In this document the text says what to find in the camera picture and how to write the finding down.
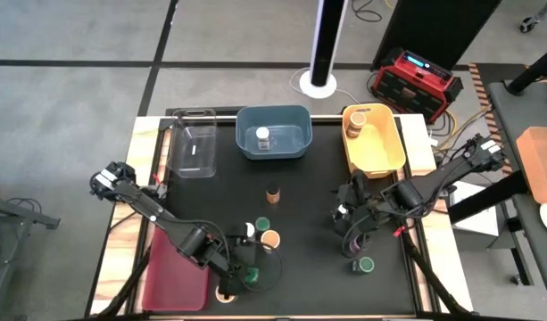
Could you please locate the tan-lid spice jar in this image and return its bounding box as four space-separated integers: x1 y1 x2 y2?
260 229 282 254
346 111 368 139
214 284 237 305

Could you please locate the yellow power cable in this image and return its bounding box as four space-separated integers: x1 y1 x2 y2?
427 104 495 155

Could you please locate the black post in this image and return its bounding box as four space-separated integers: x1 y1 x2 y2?
507 42 547 97

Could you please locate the orange translucent bin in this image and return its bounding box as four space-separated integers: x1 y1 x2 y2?
516 126 547 205

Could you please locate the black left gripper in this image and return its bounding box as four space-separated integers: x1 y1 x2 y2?
209 235 262 299

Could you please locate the orange black-lid spice bottle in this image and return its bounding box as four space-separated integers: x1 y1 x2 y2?
265 183 282 205

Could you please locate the grey equipment stand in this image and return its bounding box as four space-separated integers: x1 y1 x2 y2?
0 177 62 321

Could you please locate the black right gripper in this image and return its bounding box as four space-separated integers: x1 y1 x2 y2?
334 169 393 237

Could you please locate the black floor cable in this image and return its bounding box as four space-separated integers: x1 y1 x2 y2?
351 0 385 23

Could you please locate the white box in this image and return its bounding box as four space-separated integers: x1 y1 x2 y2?
449 180 501 251

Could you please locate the red plastic bin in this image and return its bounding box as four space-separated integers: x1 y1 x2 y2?
141 226 211 312

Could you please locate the red portable power station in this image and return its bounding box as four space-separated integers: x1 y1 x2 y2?
370 48 464 125

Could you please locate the clear plastic bin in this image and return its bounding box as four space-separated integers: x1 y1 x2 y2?
168 108 219 179

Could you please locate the blue plastic bin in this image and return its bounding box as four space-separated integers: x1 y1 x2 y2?
235 104 313 161

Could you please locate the black partition panel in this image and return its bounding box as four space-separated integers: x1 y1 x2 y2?
371 0 504 71

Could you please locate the chair leg with caster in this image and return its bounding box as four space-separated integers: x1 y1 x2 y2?
518 0 547 35

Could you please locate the yellow plastic bin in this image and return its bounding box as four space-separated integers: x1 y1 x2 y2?
341 103 407 180

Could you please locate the white fan cable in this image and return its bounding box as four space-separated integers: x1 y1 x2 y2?
288 66 362 104

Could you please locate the grey side table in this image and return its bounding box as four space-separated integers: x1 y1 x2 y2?
446 79 547 309

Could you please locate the silver rail bar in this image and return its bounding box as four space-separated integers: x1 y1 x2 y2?
165 113 428 122

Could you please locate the black aluminium table frame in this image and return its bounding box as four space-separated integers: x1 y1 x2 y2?
83 106 475 321

